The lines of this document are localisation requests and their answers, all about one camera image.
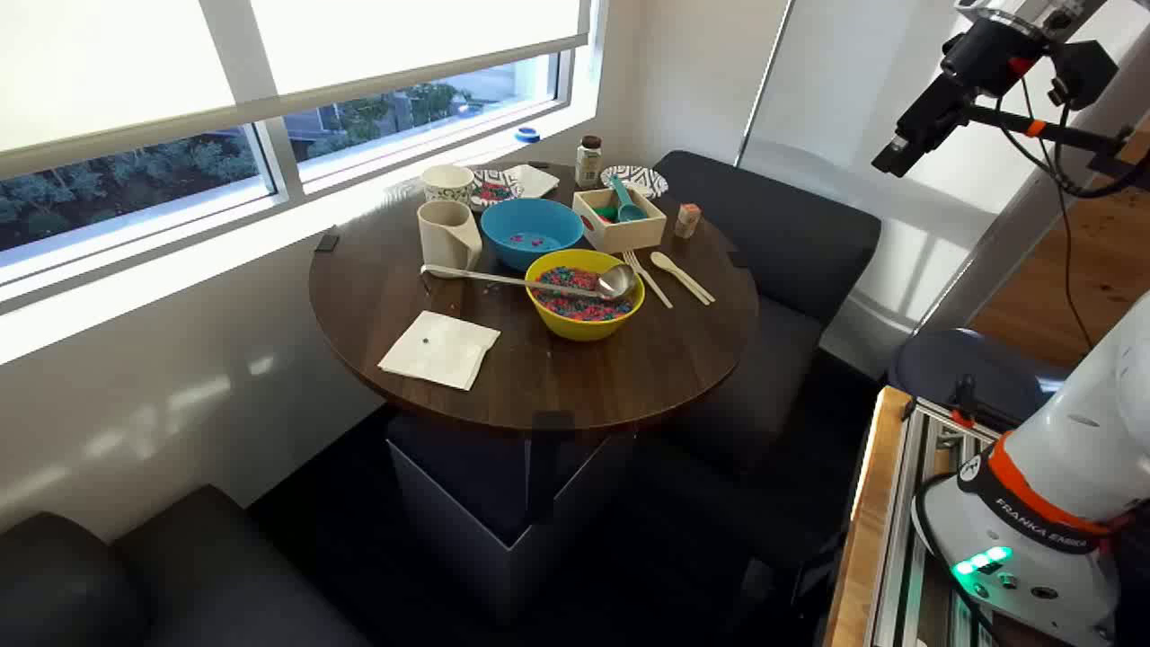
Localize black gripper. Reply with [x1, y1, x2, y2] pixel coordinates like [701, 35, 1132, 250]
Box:
[870, 14, 1049, 181]

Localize silver metal spoon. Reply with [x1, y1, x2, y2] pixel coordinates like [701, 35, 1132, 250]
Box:
[416, 264, 638, 301]

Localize yellow bowl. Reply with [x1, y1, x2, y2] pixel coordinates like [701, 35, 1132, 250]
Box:
[521, 243, 651, 346]

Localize blue bowl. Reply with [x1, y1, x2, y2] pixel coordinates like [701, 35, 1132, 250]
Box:
[480, 195, 589, 278]

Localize small patterned bowl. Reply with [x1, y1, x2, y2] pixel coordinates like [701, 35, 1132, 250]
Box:
[466, 164, 519, 213]

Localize dark grey upholstered seat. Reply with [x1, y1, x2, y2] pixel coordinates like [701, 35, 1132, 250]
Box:
[651, 146, 883, 364]
[0, 483, 372, 647]
[642, 298, 843, 508]

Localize round dark blue stool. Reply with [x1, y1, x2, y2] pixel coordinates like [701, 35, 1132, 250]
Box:
[887, 322, 1071, 434]

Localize patterned flat plate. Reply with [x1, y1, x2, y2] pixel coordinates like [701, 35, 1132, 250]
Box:
[598, 163, 671, 200]

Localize square wooden box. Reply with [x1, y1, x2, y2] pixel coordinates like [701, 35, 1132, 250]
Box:
[568, 183, 671, 255]

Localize teal plastic utensil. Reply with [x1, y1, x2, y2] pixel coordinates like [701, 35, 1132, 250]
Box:
[608, 176, 648, 226]

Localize cream plastic fork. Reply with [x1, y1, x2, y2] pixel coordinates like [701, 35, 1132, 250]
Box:
[620, 247, 681, 314]

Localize glass jar with dark lid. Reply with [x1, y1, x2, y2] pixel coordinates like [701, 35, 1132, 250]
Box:
[572, 133, 608, 192]

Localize small white napkin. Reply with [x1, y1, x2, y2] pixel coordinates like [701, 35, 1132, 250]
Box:
[506, 163, 565, 200]

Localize colourful gravel pebbles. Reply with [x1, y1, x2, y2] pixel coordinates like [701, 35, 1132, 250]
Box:
[533, 264, 638, 322]

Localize wooden topped robot cart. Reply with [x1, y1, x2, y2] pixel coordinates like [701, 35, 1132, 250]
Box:
[822, 381, 1150, 647]

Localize white speckled cup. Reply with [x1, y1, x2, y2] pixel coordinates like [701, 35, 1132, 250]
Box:
[416, 163, 480, 205]

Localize white roller blind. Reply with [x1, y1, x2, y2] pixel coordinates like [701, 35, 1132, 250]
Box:
[0, 0, 242, 156]
[248, 0, 595, 99]

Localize large white napkin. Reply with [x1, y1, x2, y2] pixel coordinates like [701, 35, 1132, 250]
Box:
[374, 308, 504, 394]

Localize grey cube cabinet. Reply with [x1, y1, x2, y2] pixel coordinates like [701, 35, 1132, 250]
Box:
[383, 410, 639, 629]

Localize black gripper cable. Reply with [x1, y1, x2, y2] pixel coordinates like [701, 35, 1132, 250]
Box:
[955, 74, 1150, 351]

